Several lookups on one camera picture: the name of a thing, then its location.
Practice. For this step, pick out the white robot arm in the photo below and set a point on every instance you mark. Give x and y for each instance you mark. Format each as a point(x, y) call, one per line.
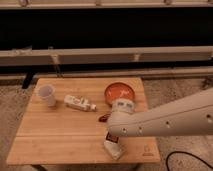
point(191, 115)

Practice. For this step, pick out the orange round bowl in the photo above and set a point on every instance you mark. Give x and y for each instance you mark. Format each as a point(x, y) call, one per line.
point(118, 90)

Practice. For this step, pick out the white plastic bottle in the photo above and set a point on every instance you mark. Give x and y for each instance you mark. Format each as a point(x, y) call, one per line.
point(79, 103)

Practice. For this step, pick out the wooden table board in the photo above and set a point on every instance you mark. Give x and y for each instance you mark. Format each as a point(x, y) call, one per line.
point(61, 135)

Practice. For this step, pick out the white plastic cup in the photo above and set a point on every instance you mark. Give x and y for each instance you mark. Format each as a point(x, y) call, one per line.
point(47, 94)

